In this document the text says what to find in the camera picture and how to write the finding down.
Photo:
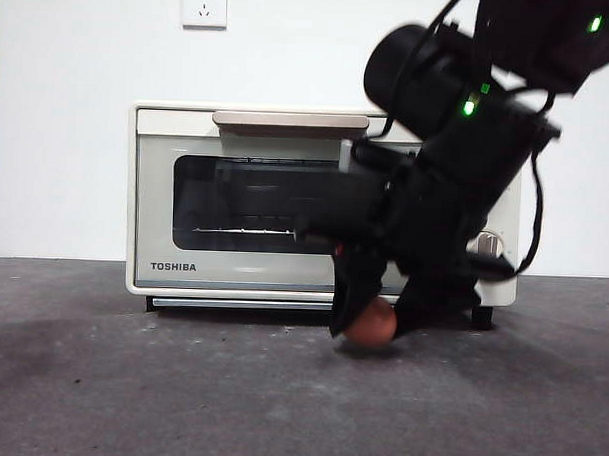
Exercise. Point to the white wall socket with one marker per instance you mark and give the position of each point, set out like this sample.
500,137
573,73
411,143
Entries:
204,7

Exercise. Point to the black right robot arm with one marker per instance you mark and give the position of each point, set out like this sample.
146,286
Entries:
415,67

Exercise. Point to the brown egg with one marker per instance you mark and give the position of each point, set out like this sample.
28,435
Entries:
373,325

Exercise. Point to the cream knob with beige grip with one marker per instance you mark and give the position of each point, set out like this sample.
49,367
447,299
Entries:
490,243

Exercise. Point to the cream Toshiba toaster oven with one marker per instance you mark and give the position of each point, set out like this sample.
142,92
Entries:
502,295

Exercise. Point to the black oven foot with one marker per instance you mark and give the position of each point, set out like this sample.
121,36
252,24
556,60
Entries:
150,305
483,319

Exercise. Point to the silver crumb tray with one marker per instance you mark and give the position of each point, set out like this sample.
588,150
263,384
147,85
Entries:
242,304

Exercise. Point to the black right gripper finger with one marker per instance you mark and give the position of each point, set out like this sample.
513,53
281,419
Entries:
427,302
352,285

